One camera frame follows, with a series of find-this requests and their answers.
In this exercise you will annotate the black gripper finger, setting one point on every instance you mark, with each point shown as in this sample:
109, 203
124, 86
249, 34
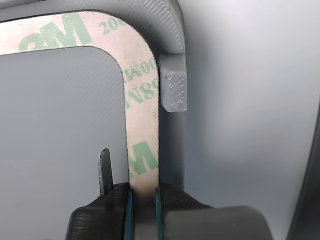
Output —
200, 222
100, 220

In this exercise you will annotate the grey 3D-printed frame holder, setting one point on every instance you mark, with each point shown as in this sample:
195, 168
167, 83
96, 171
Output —
62, 112

